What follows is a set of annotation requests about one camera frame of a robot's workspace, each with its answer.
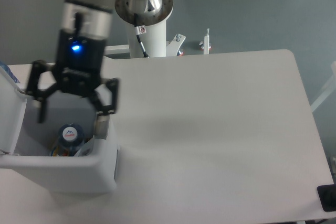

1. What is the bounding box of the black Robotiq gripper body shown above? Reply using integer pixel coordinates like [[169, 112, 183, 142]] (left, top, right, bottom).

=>
[[54, 29, 106, 97]]

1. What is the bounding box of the clear plastic water bottle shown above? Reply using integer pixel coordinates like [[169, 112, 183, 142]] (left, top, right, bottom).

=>
[[53, 123, 85, 151]]

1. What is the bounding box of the white paper receipt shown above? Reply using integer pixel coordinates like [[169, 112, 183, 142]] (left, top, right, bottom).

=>
[[74, 139, 93, 157]]

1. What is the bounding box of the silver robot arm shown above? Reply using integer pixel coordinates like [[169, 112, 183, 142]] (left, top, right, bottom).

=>
[[26, 0, 120, 123]]

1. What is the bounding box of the white trash can lid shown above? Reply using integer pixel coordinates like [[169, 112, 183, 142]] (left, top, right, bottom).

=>
[[1, 68, 27, 155]]

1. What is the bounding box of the white trash can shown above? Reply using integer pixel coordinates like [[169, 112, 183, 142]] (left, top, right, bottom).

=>
[[1, 84, 119, 193]]

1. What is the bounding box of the colourful snack wrapper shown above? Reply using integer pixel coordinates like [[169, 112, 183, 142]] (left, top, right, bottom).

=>
[[49, 143, 77, 156]]

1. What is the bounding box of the black clamp at table edge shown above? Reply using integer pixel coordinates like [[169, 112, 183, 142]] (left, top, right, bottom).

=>
[[317, 184, 335, 212]]

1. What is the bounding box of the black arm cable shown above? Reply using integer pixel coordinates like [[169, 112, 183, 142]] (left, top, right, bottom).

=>
[[132, 11, 151, 59]]

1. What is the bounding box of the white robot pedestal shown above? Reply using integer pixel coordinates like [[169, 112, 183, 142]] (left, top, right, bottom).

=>
[[104, 0, 186, 58]]

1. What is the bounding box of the white levelling foot bracket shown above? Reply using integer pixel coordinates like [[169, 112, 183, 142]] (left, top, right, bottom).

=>
[[199, 28, 212, 55]]

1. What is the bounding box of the white frame bar right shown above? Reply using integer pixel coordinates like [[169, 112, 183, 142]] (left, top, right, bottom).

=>
[[310, 61, 335, 113]]

